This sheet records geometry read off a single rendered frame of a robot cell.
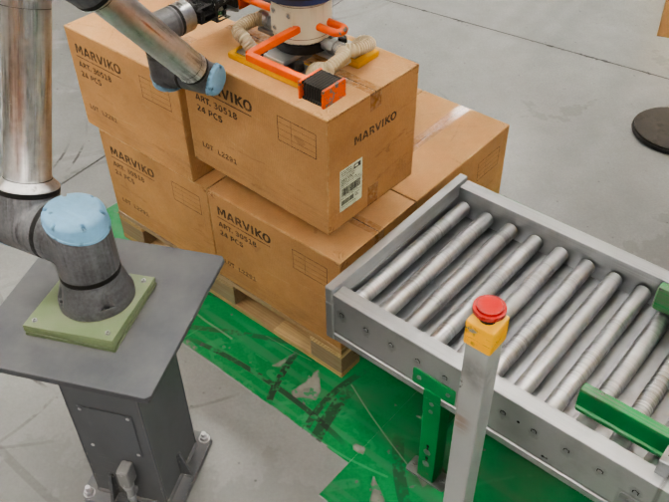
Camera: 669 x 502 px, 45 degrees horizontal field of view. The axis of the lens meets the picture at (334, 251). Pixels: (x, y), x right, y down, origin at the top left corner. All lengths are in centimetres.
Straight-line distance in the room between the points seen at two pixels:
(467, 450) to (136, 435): 91
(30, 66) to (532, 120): 278
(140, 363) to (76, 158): 219
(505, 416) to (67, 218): 119
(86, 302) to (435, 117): 162
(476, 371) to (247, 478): 109
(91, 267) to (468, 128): 162
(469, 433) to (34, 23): 136
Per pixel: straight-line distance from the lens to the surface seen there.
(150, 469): 247
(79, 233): 193
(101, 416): 233
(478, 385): 181
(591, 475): 213
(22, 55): 198
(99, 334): 202
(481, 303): 167
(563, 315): 247
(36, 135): 202
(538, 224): 260
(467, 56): 470
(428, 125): 308
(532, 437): 215
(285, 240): 260
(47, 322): 210
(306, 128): 221
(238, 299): 309
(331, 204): 231
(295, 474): 264
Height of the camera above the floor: 222
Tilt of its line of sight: 42 degrees down
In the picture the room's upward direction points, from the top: 1 degrees counter-clockwise
